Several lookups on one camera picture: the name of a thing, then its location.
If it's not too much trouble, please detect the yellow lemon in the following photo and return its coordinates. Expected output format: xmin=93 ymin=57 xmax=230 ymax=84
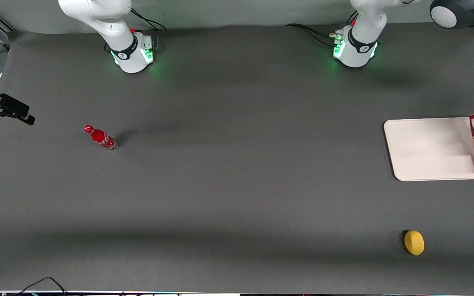
xmin=404 ymin=230 xmax=425 ymax=257

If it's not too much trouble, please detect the black left arm base cable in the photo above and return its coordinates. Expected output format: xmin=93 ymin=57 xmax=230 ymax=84
xmin=283 ymin=23 xmax=342 ymax=46

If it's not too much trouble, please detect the white plastic tray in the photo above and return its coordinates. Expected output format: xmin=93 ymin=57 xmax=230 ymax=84
xmin=383 ymin=117 xmax=474 ymax=182

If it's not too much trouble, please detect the black table edge cable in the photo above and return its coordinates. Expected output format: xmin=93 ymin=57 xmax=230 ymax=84
xmin=14 ymin=276 xmax=70 ymax=296

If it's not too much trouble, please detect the red cola bottle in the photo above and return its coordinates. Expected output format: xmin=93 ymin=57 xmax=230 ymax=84
xmin=84 ymin=125 xmax=119 ymax=152

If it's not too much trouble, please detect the black right arm base cable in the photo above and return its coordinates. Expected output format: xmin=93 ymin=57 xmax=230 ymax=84
xmin=130 ymin=7 xmax=168 ymax=53

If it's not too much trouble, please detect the black arm base cable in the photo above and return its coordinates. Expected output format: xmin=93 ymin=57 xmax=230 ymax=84
xmin=283 ymin=23 xmax=342 ymax=46
xmin=130 ymin=7 xmax=168 ymax=53

